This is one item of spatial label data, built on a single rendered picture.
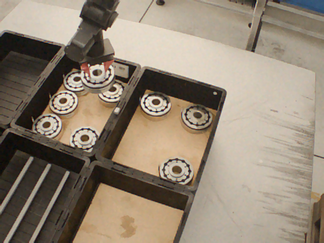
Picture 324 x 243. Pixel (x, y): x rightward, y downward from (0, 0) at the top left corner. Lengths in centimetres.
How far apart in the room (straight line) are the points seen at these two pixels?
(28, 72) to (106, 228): 70
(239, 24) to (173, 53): 156
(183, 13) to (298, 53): 104
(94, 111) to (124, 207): 37
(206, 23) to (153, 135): 197
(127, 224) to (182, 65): 81
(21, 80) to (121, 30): 60
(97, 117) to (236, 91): 62
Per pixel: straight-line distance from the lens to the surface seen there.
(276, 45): 304
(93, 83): 106
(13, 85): 140
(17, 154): 120
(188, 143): 117
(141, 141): 117
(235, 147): 136
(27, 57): 150
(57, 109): 123
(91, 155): 102
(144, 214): 104
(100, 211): 105
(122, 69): 128
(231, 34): 299
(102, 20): 87
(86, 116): 123
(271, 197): 130
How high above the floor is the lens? 180
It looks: 53 degrees down
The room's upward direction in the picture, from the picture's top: 7 degrees clockwise
